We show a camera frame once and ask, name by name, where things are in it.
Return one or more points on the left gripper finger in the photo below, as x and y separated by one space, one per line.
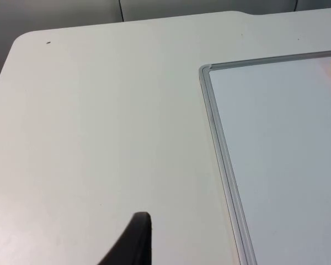
135 243

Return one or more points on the grey-framed whiteboard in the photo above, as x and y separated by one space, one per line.
281 154

